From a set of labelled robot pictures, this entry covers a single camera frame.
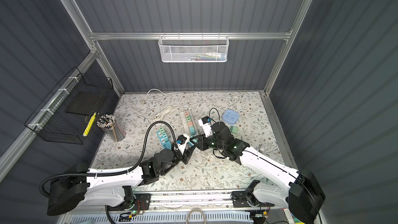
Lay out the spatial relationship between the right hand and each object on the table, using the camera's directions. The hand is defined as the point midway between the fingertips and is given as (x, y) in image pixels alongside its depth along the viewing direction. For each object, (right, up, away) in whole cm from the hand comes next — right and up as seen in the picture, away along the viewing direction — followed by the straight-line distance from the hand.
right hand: (193, 141), depth 75 cm
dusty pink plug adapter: (-3, +6, +19) cm, 21 cm away
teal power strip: (-18, -6, +16) cm, 24 cm away
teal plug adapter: (-17, -1, +14) cm, 22 cm away
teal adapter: (-1, -1, -2) cm, 3 cm away
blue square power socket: (+23, +10, +28) cm, 38 cm away
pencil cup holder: (-47, +8, +8) cm, 48 cm away
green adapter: (-5, +9, +22) cm, 24 cm away
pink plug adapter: (-6, +13, +24) cm, 28 cm away
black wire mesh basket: (-60, +13, -3) cm, 62 cm away
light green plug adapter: (-20, +3, +17) cm, 26 cm away
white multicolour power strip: (-6, +5, +24) cm, 25 cm away
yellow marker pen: (-47, +5, -8) cm, 48 cm away
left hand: (0, -1, +1) cm, 2 cm away
